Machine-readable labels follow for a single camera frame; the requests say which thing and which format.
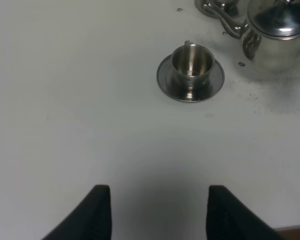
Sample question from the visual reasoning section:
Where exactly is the stainless steel saucer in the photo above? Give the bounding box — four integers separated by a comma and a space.
156, 55, 225, 103
194, 0, 244, 19

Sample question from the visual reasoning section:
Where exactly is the far stainless steel saucer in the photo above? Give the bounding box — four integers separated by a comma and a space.
194, 0, 244, 19

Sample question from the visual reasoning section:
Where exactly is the stainless steel teapot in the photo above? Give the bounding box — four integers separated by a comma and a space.
204, 0, 300, 74

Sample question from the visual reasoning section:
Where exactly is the near stainless steel teacup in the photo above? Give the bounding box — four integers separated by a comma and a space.
170, 43, 215, 90

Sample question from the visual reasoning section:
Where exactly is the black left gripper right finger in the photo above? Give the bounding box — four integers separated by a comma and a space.
206, 185, 283, 240

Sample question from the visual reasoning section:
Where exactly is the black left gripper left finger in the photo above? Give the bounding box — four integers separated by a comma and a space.
44, 185, 113, 240

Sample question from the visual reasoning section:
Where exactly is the near stainless steel saucer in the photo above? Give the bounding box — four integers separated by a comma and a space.
156, 55, 225, 103

